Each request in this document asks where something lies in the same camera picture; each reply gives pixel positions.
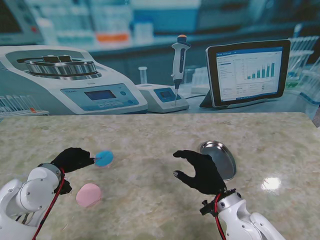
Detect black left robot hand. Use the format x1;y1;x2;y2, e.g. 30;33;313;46
51;147;92;174

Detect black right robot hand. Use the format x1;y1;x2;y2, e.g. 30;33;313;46
172;149;226;196

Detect blue round filter paper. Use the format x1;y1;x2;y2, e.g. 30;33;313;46
95;150;115;168

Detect pink culture dish lid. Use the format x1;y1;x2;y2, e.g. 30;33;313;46
75;183;103;208

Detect pink culture dish base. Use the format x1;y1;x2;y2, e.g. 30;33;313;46
94;149;115;169

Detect steel kidney tray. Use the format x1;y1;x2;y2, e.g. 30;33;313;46
199;140;237;182

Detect printed laboratory backdrop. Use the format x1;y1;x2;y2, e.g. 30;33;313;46
0;0;320;118

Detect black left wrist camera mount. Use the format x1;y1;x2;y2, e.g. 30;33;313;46
53;177;73;196

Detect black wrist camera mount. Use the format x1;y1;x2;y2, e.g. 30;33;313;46
199;199;217;217
53;177;73;196

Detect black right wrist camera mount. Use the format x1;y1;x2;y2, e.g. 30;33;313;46
199;199;217;217

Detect red right wrist cable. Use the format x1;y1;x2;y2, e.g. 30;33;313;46
213;193;226;240

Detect red wrist cable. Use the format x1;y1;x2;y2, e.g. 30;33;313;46
31;166;66;240
213;193;226;240

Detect red left wrist cable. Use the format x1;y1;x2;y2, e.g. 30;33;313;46
31;166;66;240

